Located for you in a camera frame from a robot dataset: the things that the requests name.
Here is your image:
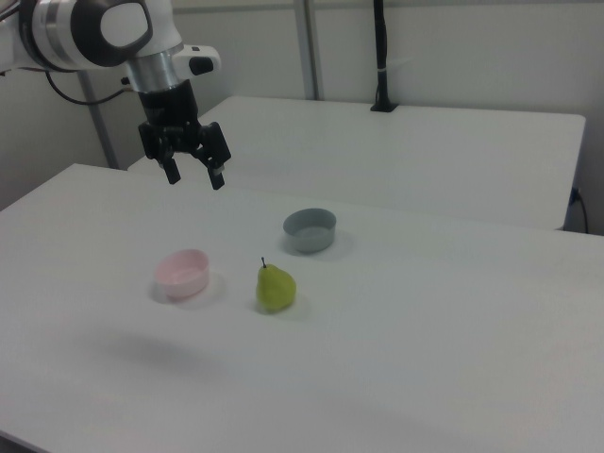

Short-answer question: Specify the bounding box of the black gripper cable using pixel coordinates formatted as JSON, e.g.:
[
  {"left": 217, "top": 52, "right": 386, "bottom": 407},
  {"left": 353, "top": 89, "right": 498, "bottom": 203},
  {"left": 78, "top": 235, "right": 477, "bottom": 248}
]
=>
[{"left": 0, "top": 65, "right": 132, "bottom": 106}]

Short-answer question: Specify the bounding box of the grey bowl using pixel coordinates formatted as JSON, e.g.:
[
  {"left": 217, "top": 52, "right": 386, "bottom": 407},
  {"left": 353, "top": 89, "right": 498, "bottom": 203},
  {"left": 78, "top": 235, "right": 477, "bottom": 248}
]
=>
[{"left": 282, "top": 208, "right": 338, "bottom": 255}]

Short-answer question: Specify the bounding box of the grey aluminium frame post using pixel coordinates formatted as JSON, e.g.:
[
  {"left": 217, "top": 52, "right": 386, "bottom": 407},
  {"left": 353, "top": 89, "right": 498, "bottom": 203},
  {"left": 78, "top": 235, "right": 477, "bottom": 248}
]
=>
[{"left": 293, "top": 0, "right": 327, "bottom": 101}]

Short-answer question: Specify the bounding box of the pink bowl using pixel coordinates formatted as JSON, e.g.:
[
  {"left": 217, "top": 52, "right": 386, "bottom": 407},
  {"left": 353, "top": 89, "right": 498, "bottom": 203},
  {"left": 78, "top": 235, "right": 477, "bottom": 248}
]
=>
[{"left": 154, "top": 248, "right": 211, "bottom": 301}]

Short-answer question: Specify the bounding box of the green ball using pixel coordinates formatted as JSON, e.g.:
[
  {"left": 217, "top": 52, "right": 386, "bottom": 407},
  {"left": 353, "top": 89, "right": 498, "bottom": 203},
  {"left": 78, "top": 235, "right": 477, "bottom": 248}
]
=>
[{"left": 256, "top": 256, "right": 298, "bottom": 313}]

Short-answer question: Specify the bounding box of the black power cable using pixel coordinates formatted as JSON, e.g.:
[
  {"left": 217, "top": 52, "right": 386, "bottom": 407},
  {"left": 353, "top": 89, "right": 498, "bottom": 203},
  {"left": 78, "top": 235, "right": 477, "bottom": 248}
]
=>
[{"left": 569, "top": 186, "right": 591, "bottom": 234}]

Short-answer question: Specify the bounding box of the black camera stand pole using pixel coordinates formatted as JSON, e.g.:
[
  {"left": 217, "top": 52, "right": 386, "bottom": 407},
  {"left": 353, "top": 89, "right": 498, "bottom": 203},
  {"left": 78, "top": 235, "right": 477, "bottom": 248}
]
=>
[{"left": 369, "top": 0, "right": 400, "bottom": 113}]

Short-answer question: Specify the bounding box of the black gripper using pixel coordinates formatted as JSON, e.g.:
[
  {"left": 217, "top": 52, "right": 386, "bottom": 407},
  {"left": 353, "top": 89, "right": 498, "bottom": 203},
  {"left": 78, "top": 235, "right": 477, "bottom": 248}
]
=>
[{"left": 138, "top": 78, "right": 233, "bottom": 192}]

